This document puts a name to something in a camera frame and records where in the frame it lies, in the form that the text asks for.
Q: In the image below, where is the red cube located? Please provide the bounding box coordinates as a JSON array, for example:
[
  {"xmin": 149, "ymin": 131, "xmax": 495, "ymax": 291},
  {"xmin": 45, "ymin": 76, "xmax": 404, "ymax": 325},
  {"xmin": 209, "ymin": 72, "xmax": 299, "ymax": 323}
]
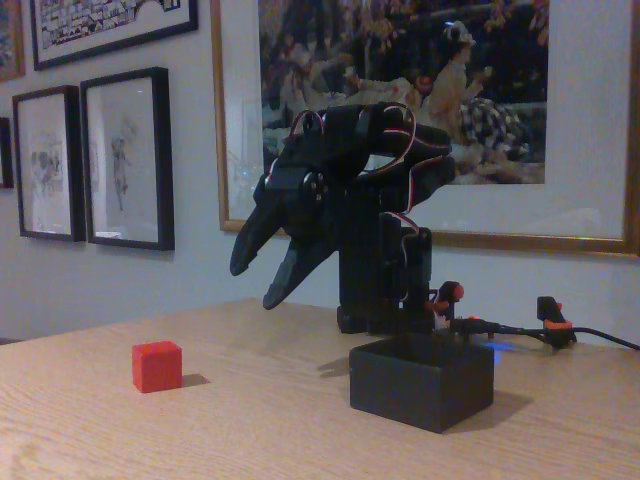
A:
[{"xmin": 131, "ymin": 340, "xmax": 183, "ymax": 394}]

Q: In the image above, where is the black box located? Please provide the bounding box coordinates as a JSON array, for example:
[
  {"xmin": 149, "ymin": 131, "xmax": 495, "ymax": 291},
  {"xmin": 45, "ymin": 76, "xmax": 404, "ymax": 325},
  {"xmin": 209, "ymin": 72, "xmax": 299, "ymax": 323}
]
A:
[{"xmin": 348, "ymin": 333, "xmax": 496, "ymax": 434}]

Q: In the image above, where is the black-framed figure drawing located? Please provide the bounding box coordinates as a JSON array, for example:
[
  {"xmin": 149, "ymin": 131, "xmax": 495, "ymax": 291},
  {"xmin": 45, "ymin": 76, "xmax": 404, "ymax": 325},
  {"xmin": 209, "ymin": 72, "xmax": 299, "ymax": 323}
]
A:
[{"xmin": 79, "ymin": 66, "xmax": 176, "ymax": 251}]

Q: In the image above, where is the motor controller board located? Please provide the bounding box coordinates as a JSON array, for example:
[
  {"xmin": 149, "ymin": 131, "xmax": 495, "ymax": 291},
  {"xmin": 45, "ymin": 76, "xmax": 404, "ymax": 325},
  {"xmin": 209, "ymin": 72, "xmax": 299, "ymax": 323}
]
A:
[{"xmin": 432, "ymin": 312, "xmax": 501, "ymax": 344}]

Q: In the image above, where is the black orange table clamp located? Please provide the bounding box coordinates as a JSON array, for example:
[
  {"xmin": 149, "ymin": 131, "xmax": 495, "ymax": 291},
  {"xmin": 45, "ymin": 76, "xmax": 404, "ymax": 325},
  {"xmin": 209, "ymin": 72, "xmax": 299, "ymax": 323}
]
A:
[
  {"xmin": 424, "ymin": 280, "xmax": 466, "ymax": 321},
  {"xmin": 535, "ymin": 295, "xmax": 577, "ymax": 351}
]

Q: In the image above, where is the black-framed sketch drawing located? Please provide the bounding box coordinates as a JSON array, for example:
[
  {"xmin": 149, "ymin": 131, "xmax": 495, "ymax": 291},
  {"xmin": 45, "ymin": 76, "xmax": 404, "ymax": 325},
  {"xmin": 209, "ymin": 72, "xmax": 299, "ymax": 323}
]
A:
[{"xmin": 12, "ymin": 84, "xmax": 87, "ymax": 243}]

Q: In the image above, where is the black-framed town print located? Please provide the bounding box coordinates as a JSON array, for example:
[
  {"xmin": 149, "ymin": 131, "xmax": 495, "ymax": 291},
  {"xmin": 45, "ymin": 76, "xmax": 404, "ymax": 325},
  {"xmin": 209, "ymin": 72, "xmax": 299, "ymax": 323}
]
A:
[{"xmin": 29, "ymin": 0, "xmax": 200, "ymax": 71}]

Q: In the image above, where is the large gold-framed painting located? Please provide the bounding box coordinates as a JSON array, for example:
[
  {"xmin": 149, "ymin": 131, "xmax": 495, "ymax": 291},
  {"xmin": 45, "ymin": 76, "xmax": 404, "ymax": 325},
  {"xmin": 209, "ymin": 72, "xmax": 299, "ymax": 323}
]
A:
[{"xmin": 209, "ymin": 0, "xmax": 640, "ymax": 259}]

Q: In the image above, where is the brown-framed picture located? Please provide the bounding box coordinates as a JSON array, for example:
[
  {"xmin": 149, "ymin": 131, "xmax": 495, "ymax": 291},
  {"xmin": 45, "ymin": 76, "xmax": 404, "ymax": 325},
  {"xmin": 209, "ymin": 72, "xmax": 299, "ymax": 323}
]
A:
[{"xmin": 0, "ymin": 0, "xmax": 26, "ymax": 84}]

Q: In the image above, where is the red white servo cable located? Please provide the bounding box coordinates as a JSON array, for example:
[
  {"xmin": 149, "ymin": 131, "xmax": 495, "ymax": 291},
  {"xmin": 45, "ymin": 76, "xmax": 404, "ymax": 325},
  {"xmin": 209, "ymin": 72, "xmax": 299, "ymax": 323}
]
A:
[
  {"xmin": 269, "ymin": 110, "xmax": 327, "ymax": 191},
  {"xmin": 359, "ymin": 102, "xmax": 419, "ymax": 176},
  {"xmin": 382, "ymin": 154, "xmax": 451, "ymax": 241}
]

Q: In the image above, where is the small black picture frame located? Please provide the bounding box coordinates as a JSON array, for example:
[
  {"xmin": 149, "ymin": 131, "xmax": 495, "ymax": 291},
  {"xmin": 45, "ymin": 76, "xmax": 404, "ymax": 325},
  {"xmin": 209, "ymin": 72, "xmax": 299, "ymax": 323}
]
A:
[{"xmin": 0, "ymin": 117, "xmax": 15, "ymax": 190}]

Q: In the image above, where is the black power cable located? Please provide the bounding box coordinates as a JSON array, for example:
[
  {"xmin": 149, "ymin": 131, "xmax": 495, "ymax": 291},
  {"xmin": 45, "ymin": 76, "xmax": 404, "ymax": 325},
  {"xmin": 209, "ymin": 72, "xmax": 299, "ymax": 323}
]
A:
[{"xmin": 449, "ymin": 319, "xmax": 640, "ymax": 351}]

